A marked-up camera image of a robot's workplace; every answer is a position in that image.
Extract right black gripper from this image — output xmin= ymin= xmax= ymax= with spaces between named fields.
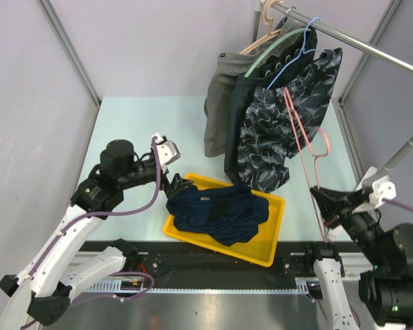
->
xmin=311 ymin=184 xmax=388 ymax=267

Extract navy blue shorts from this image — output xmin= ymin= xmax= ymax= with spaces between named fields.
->
xmin=166 ymin=186 xmax=269 ymax=246

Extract pink wire hanger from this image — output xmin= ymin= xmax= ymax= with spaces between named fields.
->
xmin=284 ymin=85 xmax=332 ymax=243

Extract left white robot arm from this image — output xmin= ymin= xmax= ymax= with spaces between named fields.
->
xmin=0 ymin=133 xmax=191 ymax=329

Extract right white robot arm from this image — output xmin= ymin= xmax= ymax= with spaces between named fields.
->
xmin=310 ymin=186 xmax=413 ymax=329

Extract leaf patterned shorts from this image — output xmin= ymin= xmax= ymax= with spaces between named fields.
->
xmin=237 ymin=48 xmax=343 ymax=193

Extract grey sweat shorts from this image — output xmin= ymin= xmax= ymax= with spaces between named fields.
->
xmin=204 ymin=18 xmax=303 ymax=157

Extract dark teal shorts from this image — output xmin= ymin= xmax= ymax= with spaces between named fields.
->
xmin=224 ymin=27 xmax=317 ymax=184

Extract green hanger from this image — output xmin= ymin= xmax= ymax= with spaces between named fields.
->
xmin=244 ymin=28 xmax=307 ymax=78

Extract wooden hanger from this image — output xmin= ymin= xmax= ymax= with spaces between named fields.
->
xmin=240 ymin=0 xmax=283 ymax=55

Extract yellow plastic tray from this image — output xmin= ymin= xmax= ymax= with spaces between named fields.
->
xmin=162 ymin=173 xmax=285 ymax=267

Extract grey rack pole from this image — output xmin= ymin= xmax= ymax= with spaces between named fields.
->
xmin=382 ymin=136 xmax=413 ymax=173

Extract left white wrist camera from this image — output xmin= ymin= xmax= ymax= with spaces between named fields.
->
xmin=151 ymin=133 xmax=180 ymax=173

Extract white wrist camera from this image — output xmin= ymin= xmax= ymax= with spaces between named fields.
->
xmin=151 ymin=133 xmax=180 ymax=173
xmin=353 ymin=174 xmax=396 ymax=213

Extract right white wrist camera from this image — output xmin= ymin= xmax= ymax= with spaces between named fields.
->
xmin=353 ymin=174 xmax=396 ymax=213

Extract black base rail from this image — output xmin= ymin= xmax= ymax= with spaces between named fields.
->
xmin=70 ymin=240 xmax=347 ymax=300

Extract blue wire hanger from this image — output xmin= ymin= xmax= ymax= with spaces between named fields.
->
xmin=267 ymin=16 xmax=326 ymax=89

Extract metal clothes rail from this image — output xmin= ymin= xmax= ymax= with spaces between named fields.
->
xmin=270 ymin=3 xmax=413 ymax=75

